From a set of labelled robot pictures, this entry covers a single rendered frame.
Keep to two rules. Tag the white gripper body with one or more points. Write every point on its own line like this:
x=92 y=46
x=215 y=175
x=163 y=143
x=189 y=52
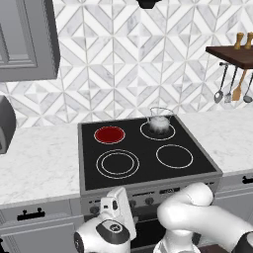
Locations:
x=126 y=210

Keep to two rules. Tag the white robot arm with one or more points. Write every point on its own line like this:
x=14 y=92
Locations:
x=187 y=214

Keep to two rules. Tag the dark stove knob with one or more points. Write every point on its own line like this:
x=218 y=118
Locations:
x=132 y=203
x=94 y=210
x=150 y=200

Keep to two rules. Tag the black glass-top stove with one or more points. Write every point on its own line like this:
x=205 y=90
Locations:
x=148 y=171

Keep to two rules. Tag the small round stove burner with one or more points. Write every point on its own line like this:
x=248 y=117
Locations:
x=109 y=134

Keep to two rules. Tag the black oven door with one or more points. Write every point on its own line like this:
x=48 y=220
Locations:
x=146 y=230

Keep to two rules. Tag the grey drawer front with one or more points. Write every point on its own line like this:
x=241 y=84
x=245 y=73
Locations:
x=234 y=184
x=56 y=209

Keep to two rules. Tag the grey cupboard door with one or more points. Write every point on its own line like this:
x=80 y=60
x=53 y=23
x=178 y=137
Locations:
x=234 y=207
x=39 y=237

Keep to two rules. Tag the glass kettle with white lid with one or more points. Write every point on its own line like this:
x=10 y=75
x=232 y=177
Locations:
x=158 y=122

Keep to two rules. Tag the hanging metal spoon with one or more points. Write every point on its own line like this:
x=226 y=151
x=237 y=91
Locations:
x=218 y=96

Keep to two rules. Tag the grey toaster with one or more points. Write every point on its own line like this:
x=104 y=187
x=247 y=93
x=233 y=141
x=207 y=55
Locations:
x=6 y=125

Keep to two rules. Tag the hanging metal slotted spatula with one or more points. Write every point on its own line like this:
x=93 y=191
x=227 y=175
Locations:
x=228 y=97

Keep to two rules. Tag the hanging wooden spatula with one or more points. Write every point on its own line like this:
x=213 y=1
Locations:
x=236 y=94

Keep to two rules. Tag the hanging metal ladle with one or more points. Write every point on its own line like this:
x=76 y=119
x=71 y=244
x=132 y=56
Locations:
x=247 y=98

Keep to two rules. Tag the wooden shaker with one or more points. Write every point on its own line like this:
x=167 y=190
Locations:
x=238 y=41
x=248 y=41

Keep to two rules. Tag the black range hood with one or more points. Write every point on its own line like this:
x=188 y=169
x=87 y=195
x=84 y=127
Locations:
x=149 y=2

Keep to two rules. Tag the dark wooden wall shelf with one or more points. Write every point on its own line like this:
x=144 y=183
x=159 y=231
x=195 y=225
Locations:
x=234 y=56

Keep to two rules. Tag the grey wall cupboard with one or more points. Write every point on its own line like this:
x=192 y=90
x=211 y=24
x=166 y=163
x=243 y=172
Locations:
x=26 y=39

